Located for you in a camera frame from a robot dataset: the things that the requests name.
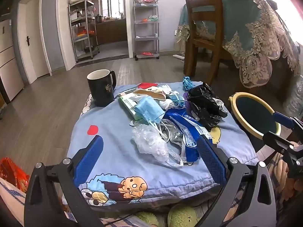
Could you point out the blue cartoon printed blanket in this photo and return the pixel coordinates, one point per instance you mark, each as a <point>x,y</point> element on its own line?
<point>113,132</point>

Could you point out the white refrigerator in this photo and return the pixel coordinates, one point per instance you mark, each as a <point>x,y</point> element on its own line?
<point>9,63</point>

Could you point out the green plush slipper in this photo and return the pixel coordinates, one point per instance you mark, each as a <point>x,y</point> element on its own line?
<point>148,220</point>
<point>184,217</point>

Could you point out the wooden chair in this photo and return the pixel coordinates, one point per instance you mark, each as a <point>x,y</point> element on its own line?
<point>203,42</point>

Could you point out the clear plastic bag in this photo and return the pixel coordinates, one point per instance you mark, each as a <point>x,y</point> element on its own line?
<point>149,141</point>

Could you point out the white power strip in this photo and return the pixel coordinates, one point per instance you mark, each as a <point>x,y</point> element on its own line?
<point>179,57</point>

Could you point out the black plastic bag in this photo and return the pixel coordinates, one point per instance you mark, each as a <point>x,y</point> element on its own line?
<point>203,106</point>

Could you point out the metal shelf rack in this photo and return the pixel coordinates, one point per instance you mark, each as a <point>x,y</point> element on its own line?
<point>84,28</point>

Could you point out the blue foil package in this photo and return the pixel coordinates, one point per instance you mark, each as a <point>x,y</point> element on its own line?
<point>187,132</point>

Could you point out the white trolley shelf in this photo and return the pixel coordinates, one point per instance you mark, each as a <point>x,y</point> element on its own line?
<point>146,28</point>

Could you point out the yellow rimmed trash bin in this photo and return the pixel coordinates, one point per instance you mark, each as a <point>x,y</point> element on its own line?
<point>255,113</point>

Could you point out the teal hair scrunchie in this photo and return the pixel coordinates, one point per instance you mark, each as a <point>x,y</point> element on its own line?
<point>187,82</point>

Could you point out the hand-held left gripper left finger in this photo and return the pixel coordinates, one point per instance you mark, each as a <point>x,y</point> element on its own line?
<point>90,156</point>

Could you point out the black mug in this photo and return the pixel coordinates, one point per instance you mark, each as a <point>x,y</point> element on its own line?
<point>100,92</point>

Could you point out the white green medicine box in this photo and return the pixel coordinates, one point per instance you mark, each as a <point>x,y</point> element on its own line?
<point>126,102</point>

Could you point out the white printed bag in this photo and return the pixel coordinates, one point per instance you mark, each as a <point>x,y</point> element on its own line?
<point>10,203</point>

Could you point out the kitchen counter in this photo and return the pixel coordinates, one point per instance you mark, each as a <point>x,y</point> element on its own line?
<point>111,32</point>

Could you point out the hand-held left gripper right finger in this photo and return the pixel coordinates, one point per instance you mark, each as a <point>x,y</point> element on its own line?
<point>210,158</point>

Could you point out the blue face mask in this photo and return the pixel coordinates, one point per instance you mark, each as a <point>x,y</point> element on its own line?
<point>148,110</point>

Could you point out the transparent plastic wrap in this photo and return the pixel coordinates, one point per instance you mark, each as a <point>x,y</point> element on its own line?
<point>294,97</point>

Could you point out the white door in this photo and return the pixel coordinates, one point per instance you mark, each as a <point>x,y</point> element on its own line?
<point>33,40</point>

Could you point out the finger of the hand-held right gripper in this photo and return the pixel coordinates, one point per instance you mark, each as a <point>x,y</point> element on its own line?
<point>281,120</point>
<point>275,141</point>

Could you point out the red plastic bag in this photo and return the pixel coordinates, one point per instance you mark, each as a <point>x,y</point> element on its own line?
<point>13,172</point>

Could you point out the window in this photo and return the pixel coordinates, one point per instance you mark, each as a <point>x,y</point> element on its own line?
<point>111,2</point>

